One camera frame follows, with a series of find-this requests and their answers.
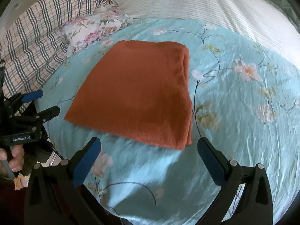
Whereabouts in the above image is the light blue floral bedsheet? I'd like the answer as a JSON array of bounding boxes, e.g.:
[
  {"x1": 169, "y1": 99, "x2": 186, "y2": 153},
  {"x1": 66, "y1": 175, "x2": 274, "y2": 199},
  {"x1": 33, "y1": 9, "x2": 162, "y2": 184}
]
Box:
[{"x1": 36, "y1": 19, "x2": 299, "y2": 224}]

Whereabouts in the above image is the white striped duvet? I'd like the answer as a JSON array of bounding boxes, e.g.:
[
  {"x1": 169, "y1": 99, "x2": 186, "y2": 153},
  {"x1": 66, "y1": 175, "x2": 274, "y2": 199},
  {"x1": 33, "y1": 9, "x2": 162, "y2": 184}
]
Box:
[{"x1": 111, "y1": 0, "x2": 299, "y2": 67}]

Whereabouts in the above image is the left hand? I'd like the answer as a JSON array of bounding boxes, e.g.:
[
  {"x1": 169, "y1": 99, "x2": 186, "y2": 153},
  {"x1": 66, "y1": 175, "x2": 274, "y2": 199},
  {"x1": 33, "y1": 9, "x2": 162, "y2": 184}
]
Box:
[{"x1": 0, "y1": 145, "x2": 24, "y2": 177}]

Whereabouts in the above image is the rust orange knit sweater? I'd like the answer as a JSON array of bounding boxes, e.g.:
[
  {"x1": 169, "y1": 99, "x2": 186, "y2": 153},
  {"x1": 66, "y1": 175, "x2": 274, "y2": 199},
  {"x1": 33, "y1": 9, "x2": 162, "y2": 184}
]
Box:
[{"x1": 64, "y1": 40, "x2": 192, "y2": 150}]

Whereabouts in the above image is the white floral pillow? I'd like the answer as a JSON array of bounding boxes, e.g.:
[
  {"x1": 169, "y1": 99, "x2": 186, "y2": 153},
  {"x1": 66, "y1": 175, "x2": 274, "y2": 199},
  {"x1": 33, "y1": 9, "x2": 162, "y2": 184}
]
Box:
[{"x1": 56, "y1": 5, "x2": 134, "y2": 57}]

